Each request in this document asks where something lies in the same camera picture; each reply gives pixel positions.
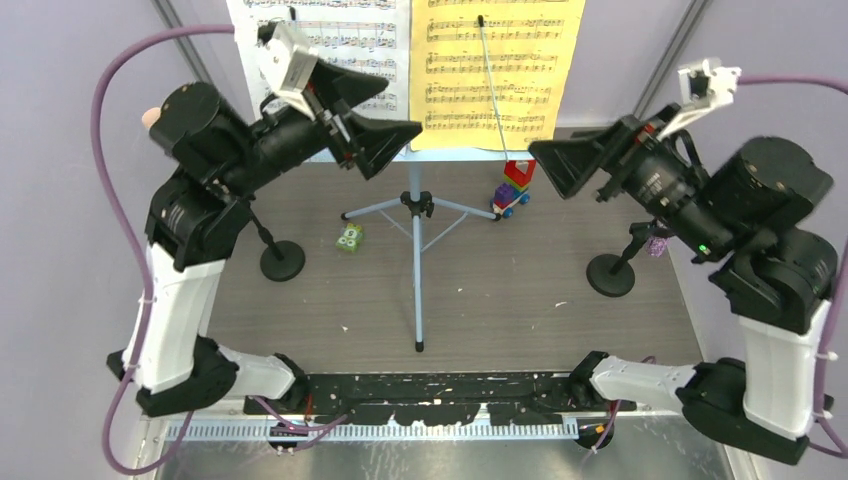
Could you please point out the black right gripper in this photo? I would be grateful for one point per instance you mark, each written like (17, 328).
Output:
(565, 160)

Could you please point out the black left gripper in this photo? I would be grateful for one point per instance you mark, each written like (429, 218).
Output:
(376, 141)

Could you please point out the white sheet music page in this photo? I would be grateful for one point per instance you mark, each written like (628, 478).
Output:
(369, 36)

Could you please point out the yellow sheet music page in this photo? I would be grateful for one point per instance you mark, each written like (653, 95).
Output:
(489, 74)

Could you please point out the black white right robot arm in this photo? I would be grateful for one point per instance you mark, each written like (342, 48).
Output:
(779, 280)

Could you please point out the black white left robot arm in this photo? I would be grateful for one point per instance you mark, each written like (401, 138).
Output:
(195, 219)

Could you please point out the colourful toy brick car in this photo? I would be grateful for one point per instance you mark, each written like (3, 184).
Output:
(514, 189)

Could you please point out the light blue music stand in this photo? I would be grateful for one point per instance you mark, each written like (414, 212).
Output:
(419, 203)

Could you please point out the purple glitter microphone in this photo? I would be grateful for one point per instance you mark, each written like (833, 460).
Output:
(657, 245)

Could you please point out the green number five toy block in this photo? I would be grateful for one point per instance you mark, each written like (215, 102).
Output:
(350, 238)

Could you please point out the black right microphone stand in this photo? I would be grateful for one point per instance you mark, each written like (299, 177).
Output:
(612, 275)

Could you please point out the black microphone stand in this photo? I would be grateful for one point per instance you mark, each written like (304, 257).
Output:
(281, 260)
(612, 275)

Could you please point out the black left microphone stand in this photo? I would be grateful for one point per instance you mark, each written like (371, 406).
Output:
(281, 260)

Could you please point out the beige microphone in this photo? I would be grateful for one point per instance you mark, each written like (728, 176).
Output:
(150, 117)

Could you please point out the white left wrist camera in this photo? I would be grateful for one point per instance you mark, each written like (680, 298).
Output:
(286, 60)

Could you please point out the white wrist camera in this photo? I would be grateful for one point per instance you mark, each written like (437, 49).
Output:
(705, 86)
(286, 60)

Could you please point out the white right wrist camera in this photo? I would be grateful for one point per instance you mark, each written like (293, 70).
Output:
(705, 86)

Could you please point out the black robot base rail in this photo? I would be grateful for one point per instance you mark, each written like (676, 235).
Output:
(437, 399)

